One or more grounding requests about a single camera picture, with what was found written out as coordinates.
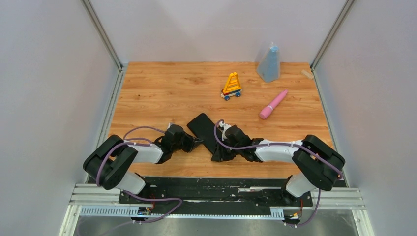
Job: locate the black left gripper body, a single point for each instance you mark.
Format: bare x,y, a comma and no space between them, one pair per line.
185,143

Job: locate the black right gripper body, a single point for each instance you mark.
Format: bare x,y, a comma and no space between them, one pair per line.
226,154

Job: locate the black zippered tool case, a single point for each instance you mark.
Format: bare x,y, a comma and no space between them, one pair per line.
203,128

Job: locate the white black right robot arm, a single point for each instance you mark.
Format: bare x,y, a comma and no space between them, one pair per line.
320,165

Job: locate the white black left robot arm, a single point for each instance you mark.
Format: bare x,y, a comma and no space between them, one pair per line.
109,164

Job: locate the pink cylindrical device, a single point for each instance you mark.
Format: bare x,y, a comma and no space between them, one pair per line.
267,110

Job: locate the yellow toy block car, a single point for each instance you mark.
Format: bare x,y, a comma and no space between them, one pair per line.
232,87

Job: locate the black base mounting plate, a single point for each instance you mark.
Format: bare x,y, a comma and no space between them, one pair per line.
220,196

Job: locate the blue item in plastic bag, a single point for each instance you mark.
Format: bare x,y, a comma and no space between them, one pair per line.
269,67

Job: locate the small beige tape piece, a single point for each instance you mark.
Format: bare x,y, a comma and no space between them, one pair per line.
307,74

